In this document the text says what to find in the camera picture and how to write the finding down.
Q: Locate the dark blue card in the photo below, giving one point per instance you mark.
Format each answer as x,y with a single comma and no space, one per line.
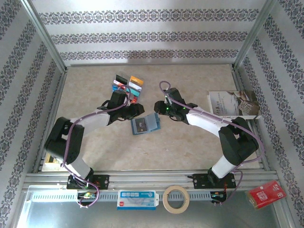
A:
140,126

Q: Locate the teal leather card holder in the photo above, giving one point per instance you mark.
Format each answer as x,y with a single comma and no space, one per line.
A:
154,123

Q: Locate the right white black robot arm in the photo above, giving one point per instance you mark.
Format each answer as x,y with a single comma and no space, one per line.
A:
206,123

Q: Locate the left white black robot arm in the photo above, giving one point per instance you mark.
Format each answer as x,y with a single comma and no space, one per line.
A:
95,121

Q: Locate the teal card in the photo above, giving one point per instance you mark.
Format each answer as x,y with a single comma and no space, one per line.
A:
135,92

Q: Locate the gold card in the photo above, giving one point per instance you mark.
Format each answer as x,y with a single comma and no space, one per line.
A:
137,80

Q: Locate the red and white card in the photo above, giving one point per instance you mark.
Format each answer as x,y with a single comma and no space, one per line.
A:
118,83

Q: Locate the clear acrylic card stand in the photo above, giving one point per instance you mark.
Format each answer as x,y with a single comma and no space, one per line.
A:
128,79

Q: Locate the black card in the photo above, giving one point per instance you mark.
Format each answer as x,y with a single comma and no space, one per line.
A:
121,78

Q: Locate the white cover book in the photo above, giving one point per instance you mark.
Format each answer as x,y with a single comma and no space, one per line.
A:
237,104

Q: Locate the beige masking tape roll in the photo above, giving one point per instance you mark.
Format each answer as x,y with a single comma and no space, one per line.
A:
176,187

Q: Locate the blue white flat pack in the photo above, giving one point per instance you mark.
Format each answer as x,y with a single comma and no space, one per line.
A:
137,200

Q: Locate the small electronics board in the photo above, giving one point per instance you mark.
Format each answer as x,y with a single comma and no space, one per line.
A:
217,195
86,195

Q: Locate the red cardboard box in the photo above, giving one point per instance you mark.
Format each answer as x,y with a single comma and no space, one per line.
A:
266,194

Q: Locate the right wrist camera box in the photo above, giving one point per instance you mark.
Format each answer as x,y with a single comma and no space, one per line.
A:
168,99

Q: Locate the aluminium rear rail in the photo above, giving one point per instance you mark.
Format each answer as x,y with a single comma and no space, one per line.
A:
149,64

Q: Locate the aluminium side rail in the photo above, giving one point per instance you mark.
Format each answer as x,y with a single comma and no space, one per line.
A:
237,79
57,95

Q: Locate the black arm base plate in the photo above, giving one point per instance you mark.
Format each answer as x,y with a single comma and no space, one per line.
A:
103,181
199,181

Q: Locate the aluminium corner post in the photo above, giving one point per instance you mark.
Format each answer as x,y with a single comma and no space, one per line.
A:
252,35
46,38

